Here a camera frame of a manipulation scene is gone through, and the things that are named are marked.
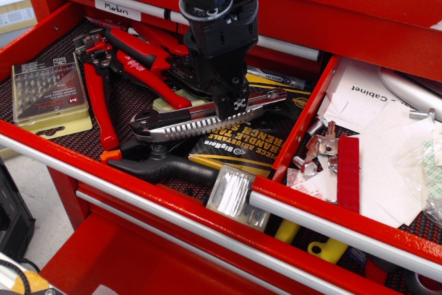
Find silver wing bolt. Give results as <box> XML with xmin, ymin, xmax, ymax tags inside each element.
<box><xmin>409</xmin><ymin>108</ymin><xmax>436</xmax><ymax>122</ymax></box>

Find red wire stripper tool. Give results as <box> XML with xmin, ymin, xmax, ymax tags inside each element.
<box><xmin>73</xmin><ymin>28</ymin><xmax>119</xmax><ymax>150</ymax></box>

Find silver metal handle bar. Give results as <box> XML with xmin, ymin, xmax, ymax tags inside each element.
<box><xmin>379</xmin><ymin>67</ymin><xmax>441</xmax><ymax>122</ymax></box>

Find white markers label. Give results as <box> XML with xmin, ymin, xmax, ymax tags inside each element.
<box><xmin>95</xmin><ymin>0</ymin><xmax>142</xmax><ymax>21</ymax></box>

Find silver cabinet keys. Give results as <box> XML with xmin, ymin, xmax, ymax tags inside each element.
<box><xmin>306</xmin><ymin>121</ymin><xmax>338</xmax><ymax>161</ymax></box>

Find silver bolt lower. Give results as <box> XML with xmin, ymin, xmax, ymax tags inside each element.
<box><xmin>292</xmin><ymin>156</ymin><xmax>318</xmax><ymax>178</ymax></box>

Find small yellow-green plastic case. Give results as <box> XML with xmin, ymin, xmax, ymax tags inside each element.
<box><xmin>153</xmin><ymin>89</ymin><xmax>209</xmax><ymax>111</ymax></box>

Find clear plastic bag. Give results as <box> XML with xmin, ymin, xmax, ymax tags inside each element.
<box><xmin>394</xmin><ymin>131</ymin><xmax>441</xmax><ymax>226</ymax></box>

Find drill bit set case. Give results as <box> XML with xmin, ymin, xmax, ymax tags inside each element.
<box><xmin>12</xmin><ymin>54</ymin><xmax>93</xmax><ymax>139</ymax></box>

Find red tool cabinet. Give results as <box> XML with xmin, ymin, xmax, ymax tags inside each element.
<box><xmin>9</xmin><ymin>0</ymin><xmax>441</xmax><ymax>294</ymax></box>

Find red black crimping pliers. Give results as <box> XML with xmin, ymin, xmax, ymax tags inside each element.
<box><xmin>104</xmin><ymin>28</ymin><xmax>192</xmax><ymax>109</ymax></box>

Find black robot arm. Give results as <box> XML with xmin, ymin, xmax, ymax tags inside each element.
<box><xmin>179</xmin><ymin>0</ymin><xmax>258</xmax><ymax>120</ymax></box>

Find black box on floor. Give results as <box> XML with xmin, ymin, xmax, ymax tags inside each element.
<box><xmin>1</xmin><ymin>160</ymin><xmax>35</xmax><ymax>260</ymax></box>

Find red marker pen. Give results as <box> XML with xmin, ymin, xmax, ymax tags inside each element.
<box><xmin>85</xmin><ymin>16</ymin><xmax>139</xmax><ymax>36</ymax></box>

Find blue dry erase marker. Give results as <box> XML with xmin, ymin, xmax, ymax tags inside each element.
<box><xmin>247</xmin><ymin>66</ymin><xmax>314</xmax><ymax>92</ymax></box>

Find silver bolt near keys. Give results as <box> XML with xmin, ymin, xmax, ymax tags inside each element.
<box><xmin>307</xmin><ymin>115</ymin><xmax>329</xmax><ymax>136</ymax></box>

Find black yellow tap wrench box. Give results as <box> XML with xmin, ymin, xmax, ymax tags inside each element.
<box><xmin>189</xmin><ymin>74</ymin><xmax>311</xmax><ymax>178</ymax></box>

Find small open right drawer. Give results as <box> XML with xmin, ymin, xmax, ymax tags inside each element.
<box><xmin>250</xmin><ymin>60</ymin><xmax>441</xmax><ymax>280</ymax></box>

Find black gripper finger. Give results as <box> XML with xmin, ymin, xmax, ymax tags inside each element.
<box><xmin>211</xmin><ymin>79</ymin><xmax>249</xmax><ymax>120</ymax></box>
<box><xmin>189</xmin><ymin>51</ymin><xmax>215</xmax><ymax>100</ymax></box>

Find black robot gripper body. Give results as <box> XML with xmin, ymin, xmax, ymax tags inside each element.
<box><xmin>179</xmin><ymin>0</ymin><xmax>258</xmax><ymax>84</ymax></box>

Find red plastic strip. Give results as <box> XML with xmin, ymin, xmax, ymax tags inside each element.
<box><xmin>337</xmin><ymin>136</ymin><xmax>360</xmax><ymax>213</ymax></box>

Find clear blade case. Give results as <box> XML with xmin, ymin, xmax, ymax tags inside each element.
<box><xmin>206</xmin><ymin>165</ymin><xmax>270</xmax><ymax>232</ymax></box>

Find black spring clamp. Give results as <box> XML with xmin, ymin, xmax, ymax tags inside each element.
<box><xmin>100</xmin><ymin>139</ymin><xmax>218</xmax><ymax>187</ymax></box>

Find yellow handled tool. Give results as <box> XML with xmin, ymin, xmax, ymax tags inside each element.
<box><xmin>274</xmin><ymin>219</ymin><xmax>349</xmax><ymax>264</ymax></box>

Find white cabinet manual paper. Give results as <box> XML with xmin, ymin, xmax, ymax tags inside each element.
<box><xmin>318</xmin><ymin>58</ymin><xmax>441</xmax><ymax>228</ymax></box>

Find silver black box cutter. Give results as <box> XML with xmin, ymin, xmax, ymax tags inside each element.
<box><xmin>131</xmin><ymin>88</ymin><xmax>287</xmax><ymax>143</ymax></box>

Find large open left drawer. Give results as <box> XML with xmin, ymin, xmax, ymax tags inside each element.
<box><xmin>0</xmin><ymin>1</ymin><xmax>338</xmax><ymax>295</ymax></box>

